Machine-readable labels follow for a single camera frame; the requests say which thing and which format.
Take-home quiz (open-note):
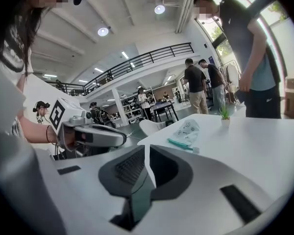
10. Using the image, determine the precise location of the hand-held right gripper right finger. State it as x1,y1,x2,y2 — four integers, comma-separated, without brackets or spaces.
134,144,294,235

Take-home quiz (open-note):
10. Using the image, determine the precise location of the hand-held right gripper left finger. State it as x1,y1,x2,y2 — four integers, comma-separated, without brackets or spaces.
0,128,147,235

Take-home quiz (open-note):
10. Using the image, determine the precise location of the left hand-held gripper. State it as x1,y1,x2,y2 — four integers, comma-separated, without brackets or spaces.
49,96,127,156

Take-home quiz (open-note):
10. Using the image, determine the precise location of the white zip pouch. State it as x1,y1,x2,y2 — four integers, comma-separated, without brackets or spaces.
167,118,201,154

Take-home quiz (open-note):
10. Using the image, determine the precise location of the person's left forearm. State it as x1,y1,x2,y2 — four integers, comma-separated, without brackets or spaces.
16,115,58,144

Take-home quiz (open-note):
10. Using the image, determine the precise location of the person's left hand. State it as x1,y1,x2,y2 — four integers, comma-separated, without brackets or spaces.
63,127,76,149

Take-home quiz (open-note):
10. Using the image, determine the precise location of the shelf with black bags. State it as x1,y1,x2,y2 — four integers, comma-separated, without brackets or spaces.
121,95,144,126

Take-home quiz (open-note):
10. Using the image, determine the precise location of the white shell chair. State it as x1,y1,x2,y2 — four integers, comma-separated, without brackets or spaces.
139,118,167,137

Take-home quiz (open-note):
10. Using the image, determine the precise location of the black-legged white-topped table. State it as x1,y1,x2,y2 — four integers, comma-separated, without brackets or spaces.
153,101,179,123

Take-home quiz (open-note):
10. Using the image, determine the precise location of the small green potted plant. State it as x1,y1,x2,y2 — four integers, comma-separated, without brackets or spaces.
218,103,232,129

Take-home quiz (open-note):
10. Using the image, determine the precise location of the black balcony railing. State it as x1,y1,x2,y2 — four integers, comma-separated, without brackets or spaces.
45,42,196,96

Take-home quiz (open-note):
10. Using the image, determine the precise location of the person's white printed shirt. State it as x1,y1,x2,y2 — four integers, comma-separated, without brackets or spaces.
0,25,34,141

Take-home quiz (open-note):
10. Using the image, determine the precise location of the clothes rack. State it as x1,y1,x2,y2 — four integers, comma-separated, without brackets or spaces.
221,60,243,105

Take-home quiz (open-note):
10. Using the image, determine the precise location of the dark wrist hair tie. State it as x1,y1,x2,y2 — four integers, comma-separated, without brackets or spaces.
46,125,54,143

